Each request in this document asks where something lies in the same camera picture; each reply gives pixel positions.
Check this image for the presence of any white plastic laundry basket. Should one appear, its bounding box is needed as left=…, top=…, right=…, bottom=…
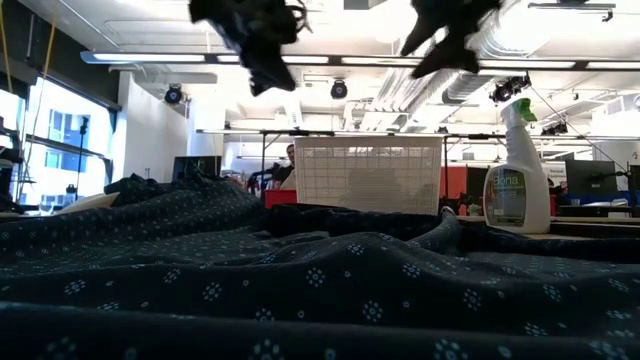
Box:
left=293, top=135, right=444, bottom=216

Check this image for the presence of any black track light cluster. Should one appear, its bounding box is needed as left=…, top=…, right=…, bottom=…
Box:
left=489, top=73, right=532, bottom=104

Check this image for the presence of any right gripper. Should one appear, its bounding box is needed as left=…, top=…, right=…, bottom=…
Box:
left=399, top=0, right=504, bottom=80

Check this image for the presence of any white spray bottle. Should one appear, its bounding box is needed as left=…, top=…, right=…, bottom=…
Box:
left=482, top=97, right=552, bottom=235

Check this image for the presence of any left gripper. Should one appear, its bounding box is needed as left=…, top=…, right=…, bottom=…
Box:
left=188, top=0, right=312, bottom=97

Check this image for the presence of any black monitor screen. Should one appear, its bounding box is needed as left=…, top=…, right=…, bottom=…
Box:
left=565, top=159, right=617, bottom=197
left=172, top=155, right=223, bottom=182

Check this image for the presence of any black microphone stand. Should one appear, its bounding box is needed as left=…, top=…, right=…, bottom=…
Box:
left=77, top=115, right=90, bottom=175

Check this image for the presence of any red storage box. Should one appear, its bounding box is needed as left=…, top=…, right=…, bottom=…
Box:
left=263, top=188, right=297, bottom=209

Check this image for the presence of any red partition panel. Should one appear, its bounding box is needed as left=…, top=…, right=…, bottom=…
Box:
left=439, top=165, right=469, bottom=201

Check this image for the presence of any navy polka dot shirt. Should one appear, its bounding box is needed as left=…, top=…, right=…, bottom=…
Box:
left=0, top=172, right=640, bottom=360

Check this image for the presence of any person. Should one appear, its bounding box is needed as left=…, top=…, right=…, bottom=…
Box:
left=272, top=143, right=297, bottom=191

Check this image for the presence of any cream canvas tote bag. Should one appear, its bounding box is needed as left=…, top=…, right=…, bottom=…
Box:
left=54, top=191, right=122, bottom=216

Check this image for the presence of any yellow vertical pipe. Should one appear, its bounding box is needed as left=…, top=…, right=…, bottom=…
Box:
left=42, top=19, right=57, bottom=81

